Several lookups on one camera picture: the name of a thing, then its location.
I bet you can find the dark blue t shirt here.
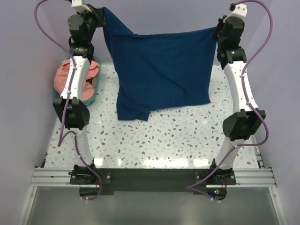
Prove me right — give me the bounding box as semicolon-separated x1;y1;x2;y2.
103;8;216;121

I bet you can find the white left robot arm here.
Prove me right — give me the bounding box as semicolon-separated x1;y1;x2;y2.
53;4;105;166

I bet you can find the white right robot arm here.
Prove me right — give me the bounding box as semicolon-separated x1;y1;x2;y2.
211;15;266;170

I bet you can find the pink t shirt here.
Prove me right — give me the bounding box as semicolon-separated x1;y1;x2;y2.
53;58;100;101

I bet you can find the beige garment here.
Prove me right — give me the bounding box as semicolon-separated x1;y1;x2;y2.
89;77;98;88

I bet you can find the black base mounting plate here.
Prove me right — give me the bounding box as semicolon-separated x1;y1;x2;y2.
68;165;237;199

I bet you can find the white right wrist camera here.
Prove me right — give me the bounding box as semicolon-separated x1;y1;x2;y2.
223;3;248;23

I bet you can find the aluminium frame rail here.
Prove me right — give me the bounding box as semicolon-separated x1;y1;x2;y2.
30;168;277;188

